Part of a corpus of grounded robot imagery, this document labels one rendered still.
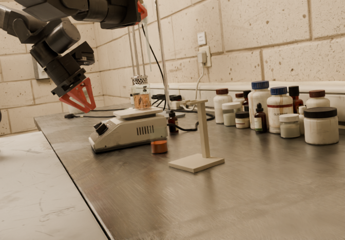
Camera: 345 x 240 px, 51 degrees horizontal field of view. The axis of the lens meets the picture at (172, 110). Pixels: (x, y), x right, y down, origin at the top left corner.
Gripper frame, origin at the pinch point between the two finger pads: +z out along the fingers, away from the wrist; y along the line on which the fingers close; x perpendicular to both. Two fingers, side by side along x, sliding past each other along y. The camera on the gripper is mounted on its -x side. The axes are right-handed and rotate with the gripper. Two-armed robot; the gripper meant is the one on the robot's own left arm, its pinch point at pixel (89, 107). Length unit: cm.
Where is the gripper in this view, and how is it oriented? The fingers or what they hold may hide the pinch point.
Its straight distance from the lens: 95.7
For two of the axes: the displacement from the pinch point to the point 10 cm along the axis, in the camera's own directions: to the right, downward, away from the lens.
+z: 5.8, 7.8, 2.4
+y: -6.1, 2.2, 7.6
